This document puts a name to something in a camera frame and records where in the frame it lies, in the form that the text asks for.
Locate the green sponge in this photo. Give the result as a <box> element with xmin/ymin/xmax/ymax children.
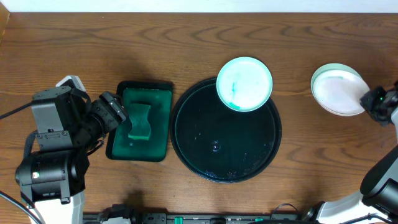
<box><xmin>128</xmin><ymin>103</ymin><xmax>151</xmax><ymax>141</ymax></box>

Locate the white plate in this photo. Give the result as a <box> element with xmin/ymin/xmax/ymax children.
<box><xmin>312</xmin><ymin>70</ymin><xmax>370</xmax><ymax>116</ymax></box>

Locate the mint plate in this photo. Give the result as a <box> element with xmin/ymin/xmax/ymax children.
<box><xmin>311</xmin><ymin>63</ymin><xmax>369</xmax><ymax>105</ymax></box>
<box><xmin>216</xmin><ymin>57</ymin><xmax>273</xmax><ymax>112</ymax></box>

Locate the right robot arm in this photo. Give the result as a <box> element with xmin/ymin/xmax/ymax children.
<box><xmin>302</xmin><ymin>83</ymin><xmax>397</xmax><ymax>223</ymax></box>

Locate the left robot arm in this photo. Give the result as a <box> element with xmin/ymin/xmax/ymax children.
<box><xmin>15</xmin><ymin>87</ymin><xmax>128</xmax><ymax>223</ymax></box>

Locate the rectangular black sponge tray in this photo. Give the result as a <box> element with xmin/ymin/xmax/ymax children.
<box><xmin>106</xmin><ymin>81</ymin><xmax>173</xmax><ymax>162</ymax></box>

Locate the round black tray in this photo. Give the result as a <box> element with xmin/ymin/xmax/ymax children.
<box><xmin>170</xmin><ymin>78</ymin><xmax>282</xmax><ymax>183</ymax></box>

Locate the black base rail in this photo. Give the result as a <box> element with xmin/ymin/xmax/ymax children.
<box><xmin>83</xmin><ymin>204</ymin><xmax>306</xmax><ymax>224</ymax></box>

